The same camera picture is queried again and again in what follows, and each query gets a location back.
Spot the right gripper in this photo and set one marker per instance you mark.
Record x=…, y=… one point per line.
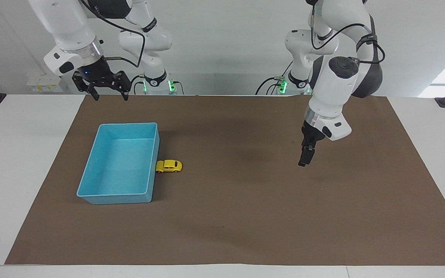
x=95, y=71

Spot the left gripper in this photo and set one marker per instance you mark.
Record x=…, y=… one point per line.
x=311, y=136

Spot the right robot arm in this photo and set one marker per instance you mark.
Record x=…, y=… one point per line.
x=68, y=27

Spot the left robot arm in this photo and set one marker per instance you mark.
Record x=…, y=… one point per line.
x=332, y=88

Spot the yellow toy beetle car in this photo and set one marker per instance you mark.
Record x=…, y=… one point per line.
x=169, y=166

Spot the light blue plastic bin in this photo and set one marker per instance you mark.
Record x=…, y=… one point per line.
x=120, y=166

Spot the white wall socket box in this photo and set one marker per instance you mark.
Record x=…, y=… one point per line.
x=45, y=85

